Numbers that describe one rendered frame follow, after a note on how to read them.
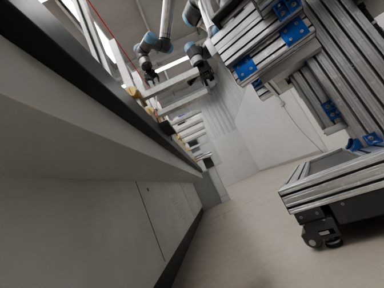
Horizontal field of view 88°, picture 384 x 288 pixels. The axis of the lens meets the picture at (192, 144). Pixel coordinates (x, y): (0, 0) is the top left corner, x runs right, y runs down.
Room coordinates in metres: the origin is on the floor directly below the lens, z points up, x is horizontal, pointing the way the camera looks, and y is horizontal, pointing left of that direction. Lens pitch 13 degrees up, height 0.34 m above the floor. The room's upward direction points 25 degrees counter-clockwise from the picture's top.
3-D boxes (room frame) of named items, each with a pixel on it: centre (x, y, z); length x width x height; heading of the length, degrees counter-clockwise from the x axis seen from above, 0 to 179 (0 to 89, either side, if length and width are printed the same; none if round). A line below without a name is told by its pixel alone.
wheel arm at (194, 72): (0.83, 0.05, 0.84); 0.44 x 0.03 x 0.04; 88
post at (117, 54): (0.80, 0.14, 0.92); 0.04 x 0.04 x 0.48; 88
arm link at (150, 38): (1.06, -0.03, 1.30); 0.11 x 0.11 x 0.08; 48
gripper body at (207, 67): (1.07, -0.25, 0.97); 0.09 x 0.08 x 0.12; 88
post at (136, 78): (1.05, 0.14, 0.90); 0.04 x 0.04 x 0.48; 88
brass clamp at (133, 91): (0.82, 0.14, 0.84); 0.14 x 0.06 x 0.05; 178
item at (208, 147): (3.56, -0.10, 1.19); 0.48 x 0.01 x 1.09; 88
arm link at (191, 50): (1.08, -0.24, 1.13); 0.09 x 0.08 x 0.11; 126
